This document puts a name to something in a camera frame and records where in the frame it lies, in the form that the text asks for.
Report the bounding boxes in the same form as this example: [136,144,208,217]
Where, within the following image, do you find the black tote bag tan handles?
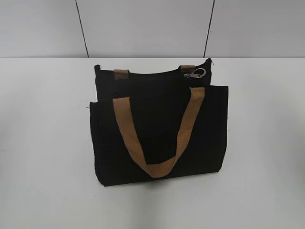
[90,59,229,187]

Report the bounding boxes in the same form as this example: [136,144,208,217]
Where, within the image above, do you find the silver metal zipper pull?
[184,68,206,79]

